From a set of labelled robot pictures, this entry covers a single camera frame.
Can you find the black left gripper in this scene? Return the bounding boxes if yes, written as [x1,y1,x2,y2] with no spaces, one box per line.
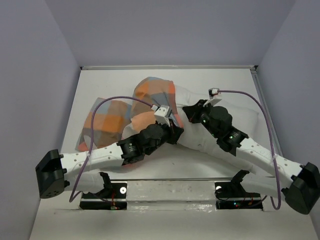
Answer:
[143,118,184,156]

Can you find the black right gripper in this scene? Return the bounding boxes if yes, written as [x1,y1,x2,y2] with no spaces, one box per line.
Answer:
[182,99,220,139]

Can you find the colourful checked pillowcase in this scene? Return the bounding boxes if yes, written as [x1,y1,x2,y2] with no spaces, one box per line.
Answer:
[75,77,184,152]

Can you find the white pillow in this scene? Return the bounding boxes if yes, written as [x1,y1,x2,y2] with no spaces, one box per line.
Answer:
[122,84,261,176]

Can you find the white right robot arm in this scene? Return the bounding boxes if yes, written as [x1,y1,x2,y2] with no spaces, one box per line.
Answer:
[182,100,320,215]

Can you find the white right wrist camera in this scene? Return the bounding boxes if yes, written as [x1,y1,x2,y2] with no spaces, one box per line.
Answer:
[203,88,222,107]

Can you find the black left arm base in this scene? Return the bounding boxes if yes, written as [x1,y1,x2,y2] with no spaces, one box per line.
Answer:
[79,172,128,211]

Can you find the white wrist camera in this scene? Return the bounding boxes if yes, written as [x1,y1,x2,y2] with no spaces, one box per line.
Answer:
[151,105,172,126]
[203,88,222,107]

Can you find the aluminium table edge rail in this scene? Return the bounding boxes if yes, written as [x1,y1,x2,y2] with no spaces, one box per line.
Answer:
[80,65,257,71]

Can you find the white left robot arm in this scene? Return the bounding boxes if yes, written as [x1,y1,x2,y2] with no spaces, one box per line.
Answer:
[35,122,184,199]

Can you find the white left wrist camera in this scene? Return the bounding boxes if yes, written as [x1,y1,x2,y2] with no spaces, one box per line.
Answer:
[151,105,172,126]

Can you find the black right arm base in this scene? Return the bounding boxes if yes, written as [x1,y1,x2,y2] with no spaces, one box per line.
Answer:
[214,170,266,210]

